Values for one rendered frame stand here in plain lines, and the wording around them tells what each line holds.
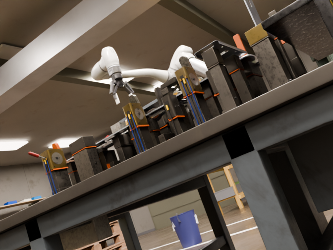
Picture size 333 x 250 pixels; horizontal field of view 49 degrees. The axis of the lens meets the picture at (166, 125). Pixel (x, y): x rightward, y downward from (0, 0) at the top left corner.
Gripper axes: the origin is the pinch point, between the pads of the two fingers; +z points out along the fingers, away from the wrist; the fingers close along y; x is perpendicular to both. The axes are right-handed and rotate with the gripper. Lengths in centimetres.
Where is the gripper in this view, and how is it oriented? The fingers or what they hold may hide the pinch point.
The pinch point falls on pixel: (125, 101)
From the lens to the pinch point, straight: 247.0
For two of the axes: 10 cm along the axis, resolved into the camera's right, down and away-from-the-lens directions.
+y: -6.6, 0.8, -7.4
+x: 6.7, -3.9, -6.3
